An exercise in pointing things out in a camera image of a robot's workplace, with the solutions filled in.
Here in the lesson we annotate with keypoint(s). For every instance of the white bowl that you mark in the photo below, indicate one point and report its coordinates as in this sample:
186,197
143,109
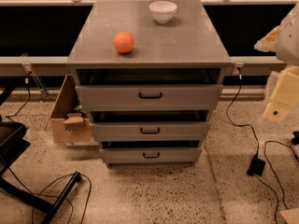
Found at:
162,11

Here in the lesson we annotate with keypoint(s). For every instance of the grey bottom drawer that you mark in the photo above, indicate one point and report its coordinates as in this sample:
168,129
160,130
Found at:
150,155

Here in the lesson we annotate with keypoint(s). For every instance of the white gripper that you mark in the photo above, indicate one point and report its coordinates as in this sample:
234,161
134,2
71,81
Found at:
288,44

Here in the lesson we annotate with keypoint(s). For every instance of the black chair base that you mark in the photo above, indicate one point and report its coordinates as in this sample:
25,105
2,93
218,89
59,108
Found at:
45,167

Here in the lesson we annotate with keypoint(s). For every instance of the grey drawer cabinet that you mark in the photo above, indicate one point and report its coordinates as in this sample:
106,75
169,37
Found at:
182,56

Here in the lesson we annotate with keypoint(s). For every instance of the grey drawer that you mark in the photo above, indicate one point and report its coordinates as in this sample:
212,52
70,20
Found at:
149,98
150,155
142,131

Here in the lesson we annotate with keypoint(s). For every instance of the black power adapter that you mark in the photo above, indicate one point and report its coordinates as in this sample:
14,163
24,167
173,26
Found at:
256,167

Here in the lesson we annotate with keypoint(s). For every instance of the wooden board corner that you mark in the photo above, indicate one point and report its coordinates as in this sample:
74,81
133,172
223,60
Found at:
291,216

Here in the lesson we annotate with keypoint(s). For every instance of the grey top drawer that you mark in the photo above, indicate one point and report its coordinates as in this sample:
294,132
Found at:
149,98

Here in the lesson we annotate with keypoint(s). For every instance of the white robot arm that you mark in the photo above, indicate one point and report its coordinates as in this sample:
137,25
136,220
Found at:
284,41

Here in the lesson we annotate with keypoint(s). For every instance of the orange fruit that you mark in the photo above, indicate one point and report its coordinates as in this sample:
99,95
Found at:
123,42

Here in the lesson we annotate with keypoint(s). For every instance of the brown cardboard box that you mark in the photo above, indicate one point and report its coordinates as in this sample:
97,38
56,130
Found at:
67,124

